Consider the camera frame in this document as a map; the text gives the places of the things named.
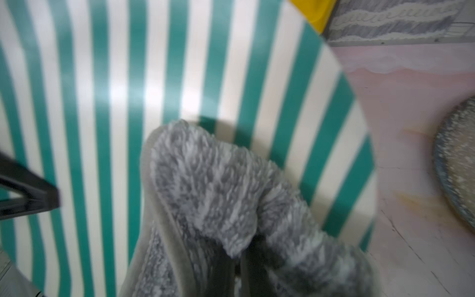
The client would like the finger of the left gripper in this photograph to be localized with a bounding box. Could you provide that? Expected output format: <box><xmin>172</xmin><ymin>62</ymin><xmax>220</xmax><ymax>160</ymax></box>
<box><xmin>1</xmin><ymin>153</ymin><xmax>61</xmax><ymax>220</ymax></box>

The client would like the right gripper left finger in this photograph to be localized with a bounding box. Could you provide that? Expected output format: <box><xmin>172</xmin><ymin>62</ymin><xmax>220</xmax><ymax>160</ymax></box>
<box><xmin>202</xmin><ymin>248</ymin><xmax>235</xmax><ymax>297</ymax></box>

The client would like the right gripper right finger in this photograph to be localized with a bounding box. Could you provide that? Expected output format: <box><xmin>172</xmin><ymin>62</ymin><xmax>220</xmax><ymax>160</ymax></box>
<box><xmin>240</xmin><ymin>241</ymin><xmax>276</xmax><ymax>297</ymax></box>

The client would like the green striped plate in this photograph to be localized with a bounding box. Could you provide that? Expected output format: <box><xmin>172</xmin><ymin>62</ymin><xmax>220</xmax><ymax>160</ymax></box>
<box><xmin>1</xmin><ymin>1</ymin><xmax>377</xmax><ymax>297</ymax></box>

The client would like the speckled silver plate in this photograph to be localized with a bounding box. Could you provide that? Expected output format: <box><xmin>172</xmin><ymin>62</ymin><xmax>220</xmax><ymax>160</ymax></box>
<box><xmin>432</xmin><ymin>96</ymin><xmax>475</xmax><ymax>231</ymax></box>

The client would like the yellow black toolbox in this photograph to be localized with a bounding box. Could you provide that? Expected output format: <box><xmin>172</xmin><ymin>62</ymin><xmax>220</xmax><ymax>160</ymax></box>
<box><xmin>291</xmin><ymin>0</ymin><xmax>338</xmax><ymax>34</ymax></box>

